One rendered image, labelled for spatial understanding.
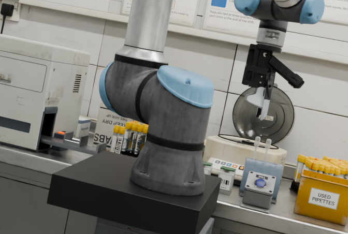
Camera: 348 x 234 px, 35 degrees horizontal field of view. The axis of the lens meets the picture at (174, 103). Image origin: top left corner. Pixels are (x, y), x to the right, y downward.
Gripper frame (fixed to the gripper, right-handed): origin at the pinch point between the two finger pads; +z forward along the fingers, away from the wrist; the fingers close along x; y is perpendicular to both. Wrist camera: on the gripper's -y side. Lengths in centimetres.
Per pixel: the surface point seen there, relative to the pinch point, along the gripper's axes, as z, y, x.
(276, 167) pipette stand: 11.7, -6.3, 2.3
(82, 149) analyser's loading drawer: 17.3, 46.0, 5.5
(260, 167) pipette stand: 12.7, -2.1, 2.2
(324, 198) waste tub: 15.4, -18.4, 11.9
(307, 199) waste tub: 16.9, -14.4, 11.1
